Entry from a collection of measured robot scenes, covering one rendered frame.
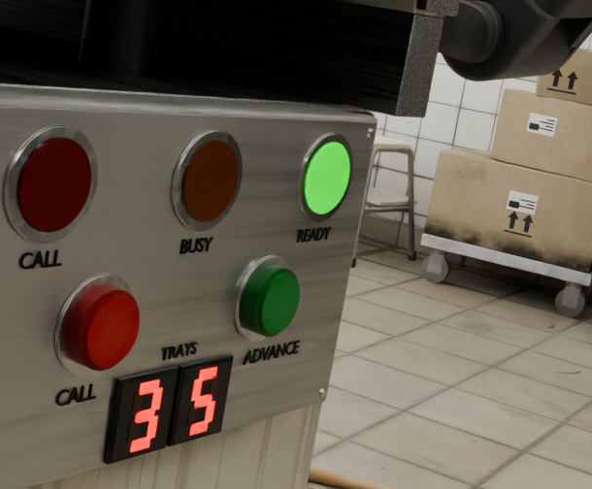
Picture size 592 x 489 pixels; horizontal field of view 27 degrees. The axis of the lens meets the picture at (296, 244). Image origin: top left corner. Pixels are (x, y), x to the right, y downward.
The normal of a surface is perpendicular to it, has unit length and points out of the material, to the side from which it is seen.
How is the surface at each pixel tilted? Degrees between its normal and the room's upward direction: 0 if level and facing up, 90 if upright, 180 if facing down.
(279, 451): 90
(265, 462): 90
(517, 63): 124
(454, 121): 90
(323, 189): 90
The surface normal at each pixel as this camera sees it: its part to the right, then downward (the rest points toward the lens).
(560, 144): -0.54, 0.09
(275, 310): 0.80, 0.25
